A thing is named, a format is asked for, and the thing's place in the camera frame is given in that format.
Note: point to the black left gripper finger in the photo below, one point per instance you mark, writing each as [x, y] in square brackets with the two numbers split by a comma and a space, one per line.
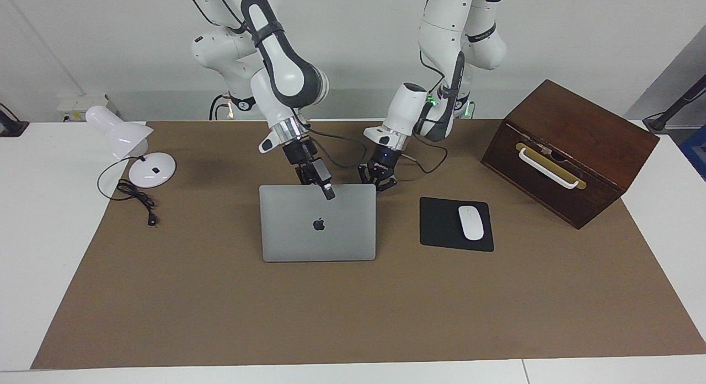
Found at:
[387, 183]
[367, 174]

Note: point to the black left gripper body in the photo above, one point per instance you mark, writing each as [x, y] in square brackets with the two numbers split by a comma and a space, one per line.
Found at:
[386, 160]

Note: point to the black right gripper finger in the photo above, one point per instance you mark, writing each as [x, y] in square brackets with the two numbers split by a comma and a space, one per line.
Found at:
[304, 174]
[324, 180]

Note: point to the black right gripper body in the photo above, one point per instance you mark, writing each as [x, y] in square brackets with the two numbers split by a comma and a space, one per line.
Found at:
[303, 155]

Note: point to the silver laptop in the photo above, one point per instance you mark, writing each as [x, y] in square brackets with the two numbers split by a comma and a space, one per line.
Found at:
[298, 235]

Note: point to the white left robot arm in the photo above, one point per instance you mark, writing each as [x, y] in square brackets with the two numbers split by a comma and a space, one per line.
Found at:
[447, 20]

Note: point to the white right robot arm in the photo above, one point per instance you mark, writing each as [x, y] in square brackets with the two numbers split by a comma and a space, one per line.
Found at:
[287, 69]

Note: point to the black mouse pad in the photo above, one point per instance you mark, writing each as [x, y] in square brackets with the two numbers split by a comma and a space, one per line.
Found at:
[438, 224]

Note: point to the white computer mouse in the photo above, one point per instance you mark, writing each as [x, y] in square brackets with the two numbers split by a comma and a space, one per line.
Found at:
[471, 223]

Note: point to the large brown table mat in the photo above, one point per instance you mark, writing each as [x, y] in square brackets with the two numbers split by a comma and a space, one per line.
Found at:
[353, 318]

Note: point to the white desk lamp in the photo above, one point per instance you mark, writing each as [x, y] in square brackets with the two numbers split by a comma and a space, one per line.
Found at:
[121, 130]

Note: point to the dark wooden box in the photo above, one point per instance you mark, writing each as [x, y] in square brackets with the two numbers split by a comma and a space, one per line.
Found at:
[584, 130]

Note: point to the black clamp base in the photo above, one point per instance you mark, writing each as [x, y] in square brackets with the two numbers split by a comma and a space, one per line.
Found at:
[11, 127]

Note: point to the black tripod stand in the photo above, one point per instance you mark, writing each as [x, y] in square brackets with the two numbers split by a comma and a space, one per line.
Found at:
[681, 102]

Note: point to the blue crate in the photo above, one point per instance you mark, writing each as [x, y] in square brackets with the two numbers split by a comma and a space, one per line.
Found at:
[696, 152]

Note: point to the white wall power strip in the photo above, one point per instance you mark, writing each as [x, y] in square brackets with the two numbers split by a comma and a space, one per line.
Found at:
[83, 105]

